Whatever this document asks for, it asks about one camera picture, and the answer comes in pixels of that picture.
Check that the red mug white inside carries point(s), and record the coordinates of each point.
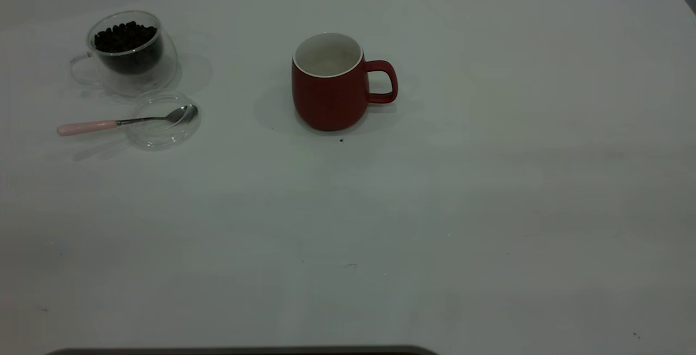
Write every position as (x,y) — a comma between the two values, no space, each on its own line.
(326,99)

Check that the clear double-wall glass cup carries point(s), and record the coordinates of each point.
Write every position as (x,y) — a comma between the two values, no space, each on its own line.
(169,67)

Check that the dark coffee beans pile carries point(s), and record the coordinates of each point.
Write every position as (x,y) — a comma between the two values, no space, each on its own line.
(125,37)

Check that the clear glass saucer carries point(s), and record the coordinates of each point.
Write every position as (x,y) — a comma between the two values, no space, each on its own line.
(157,137)

